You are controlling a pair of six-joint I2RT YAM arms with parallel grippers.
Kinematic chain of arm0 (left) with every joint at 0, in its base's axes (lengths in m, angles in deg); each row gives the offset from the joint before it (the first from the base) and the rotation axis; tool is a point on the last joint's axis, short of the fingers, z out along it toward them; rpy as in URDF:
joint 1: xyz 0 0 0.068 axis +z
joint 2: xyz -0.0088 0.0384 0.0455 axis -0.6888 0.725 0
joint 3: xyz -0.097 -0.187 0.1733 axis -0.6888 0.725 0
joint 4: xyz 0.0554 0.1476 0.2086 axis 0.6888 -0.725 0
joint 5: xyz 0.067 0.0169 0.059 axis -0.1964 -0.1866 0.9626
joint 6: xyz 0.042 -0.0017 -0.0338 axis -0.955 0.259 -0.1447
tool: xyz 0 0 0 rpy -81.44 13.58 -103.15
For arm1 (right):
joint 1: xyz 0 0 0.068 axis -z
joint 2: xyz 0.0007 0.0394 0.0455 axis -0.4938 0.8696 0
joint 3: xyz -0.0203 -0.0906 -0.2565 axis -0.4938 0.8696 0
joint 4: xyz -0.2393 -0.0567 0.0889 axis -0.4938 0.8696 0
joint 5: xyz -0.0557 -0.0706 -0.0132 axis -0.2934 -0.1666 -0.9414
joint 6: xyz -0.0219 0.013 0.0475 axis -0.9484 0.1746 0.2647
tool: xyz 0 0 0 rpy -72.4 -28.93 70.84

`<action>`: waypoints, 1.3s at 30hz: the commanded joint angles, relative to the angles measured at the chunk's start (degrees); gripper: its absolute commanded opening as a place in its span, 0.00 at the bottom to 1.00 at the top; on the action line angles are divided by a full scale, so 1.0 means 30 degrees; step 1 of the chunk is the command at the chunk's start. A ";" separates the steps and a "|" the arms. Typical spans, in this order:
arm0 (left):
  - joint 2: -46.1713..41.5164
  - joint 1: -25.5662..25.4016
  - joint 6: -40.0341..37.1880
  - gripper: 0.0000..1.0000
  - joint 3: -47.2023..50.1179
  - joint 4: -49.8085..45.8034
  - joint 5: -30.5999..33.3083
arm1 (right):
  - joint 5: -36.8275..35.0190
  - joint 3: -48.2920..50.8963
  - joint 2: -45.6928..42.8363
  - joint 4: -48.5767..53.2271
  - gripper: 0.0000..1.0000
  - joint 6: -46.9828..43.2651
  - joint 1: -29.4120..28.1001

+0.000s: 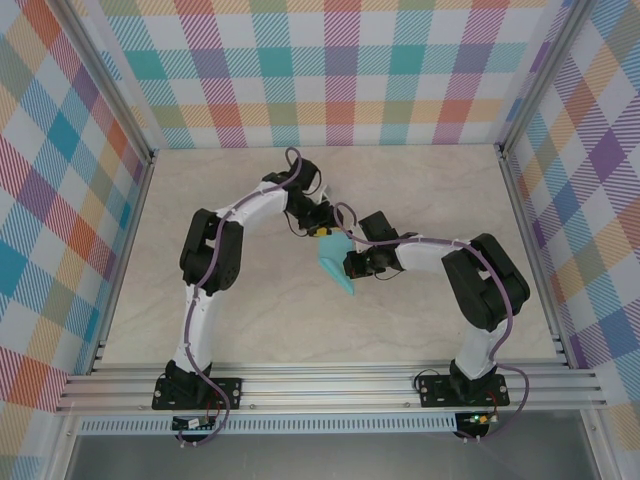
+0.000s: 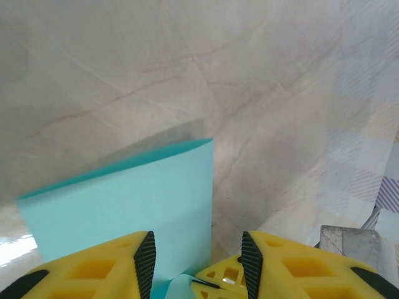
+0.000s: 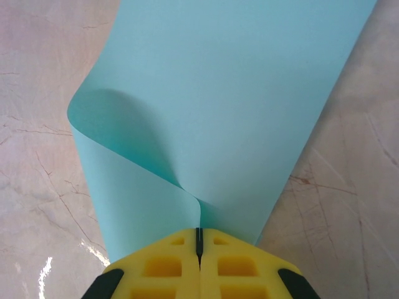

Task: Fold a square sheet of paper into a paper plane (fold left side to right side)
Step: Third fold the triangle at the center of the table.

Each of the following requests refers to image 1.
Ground teal cloth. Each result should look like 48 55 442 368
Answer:
316 230 359 297

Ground circuit board with lit LED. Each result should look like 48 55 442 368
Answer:
462 411 501 427

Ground grey metal panel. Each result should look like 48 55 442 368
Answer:
64 432 601 480

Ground small black circuit board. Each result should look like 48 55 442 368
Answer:
171 415 217 432

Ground aluminium crossbar rail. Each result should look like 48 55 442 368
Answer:
54 362 609 415

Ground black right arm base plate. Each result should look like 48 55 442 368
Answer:
417 373 510 409

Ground aluminium side rail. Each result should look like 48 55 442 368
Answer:
497 143 574 370
87 149 159 374

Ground slotted grey cable duct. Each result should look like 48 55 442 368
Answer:
78 417 459 435

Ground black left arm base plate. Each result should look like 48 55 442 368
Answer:
152 375 245 411

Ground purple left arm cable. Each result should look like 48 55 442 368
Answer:
175 147 307 448

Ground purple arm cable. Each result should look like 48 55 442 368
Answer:
175 147 307 448
333 202 532 444

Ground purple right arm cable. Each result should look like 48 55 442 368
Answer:
333 202 532 444

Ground aluminium frame post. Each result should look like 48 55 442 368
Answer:
494 0 591 156
52 0 156 164

